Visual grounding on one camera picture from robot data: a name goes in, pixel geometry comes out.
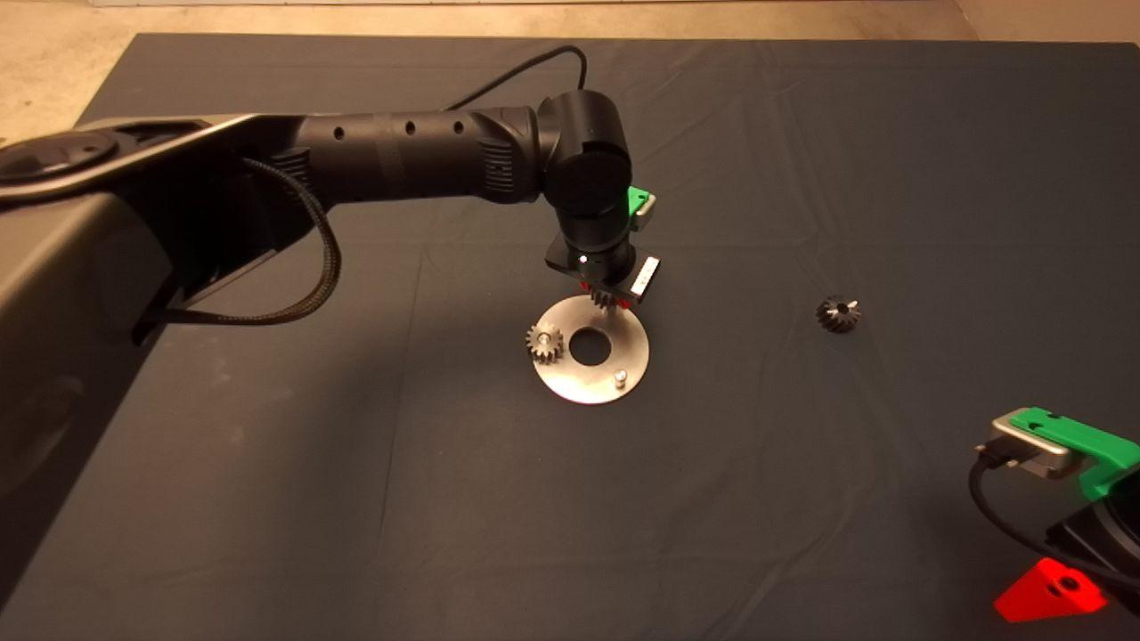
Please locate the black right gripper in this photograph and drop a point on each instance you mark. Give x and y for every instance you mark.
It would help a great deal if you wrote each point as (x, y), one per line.
(1118, 543)

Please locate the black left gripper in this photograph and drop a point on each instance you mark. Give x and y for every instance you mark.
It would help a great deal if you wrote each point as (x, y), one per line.
(607, 263)

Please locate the steel spur gear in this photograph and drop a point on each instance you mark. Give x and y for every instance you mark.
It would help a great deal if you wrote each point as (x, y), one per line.
(543, 344)
(606, 298)

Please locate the round metal carrier plate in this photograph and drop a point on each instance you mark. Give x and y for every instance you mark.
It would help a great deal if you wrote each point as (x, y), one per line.
(606, 383)

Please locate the dark bevel gear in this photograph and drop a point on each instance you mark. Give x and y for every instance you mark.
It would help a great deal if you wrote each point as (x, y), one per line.
(837, 314)

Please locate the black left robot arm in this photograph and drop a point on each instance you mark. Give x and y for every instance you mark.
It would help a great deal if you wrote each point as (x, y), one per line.
(401, 160)

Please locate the dark grey table cloth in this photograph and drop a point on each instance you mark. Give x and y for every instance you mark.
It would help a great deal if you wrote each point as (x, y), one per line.
(802, 178)

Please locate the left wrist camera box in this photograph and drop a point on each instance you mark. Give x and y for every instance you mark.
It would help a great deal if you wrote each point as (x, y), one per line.
(646, 212)

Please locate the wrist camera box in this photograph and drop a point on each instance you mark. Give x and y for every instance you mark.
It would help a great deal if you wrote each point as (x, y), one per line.
(646, 212)
(1033, 445)

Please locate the left green camera mount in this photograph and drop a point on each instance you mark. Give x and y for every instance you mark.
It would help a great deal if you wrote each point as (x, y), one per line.
(637, 201)

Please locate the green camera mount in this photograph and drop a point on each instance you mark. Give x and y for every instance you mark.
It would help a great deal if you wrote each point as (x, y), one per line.
(637, 201)
(1095, 445)

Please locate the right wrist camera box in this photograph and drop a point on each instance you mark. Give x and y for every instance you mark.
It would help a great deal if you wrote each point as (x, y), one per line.
(1033, 445)

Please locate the right green camera mount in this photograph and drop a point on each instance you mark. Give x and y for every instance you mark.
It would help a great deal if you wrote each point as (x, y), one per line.
(1095, 445)

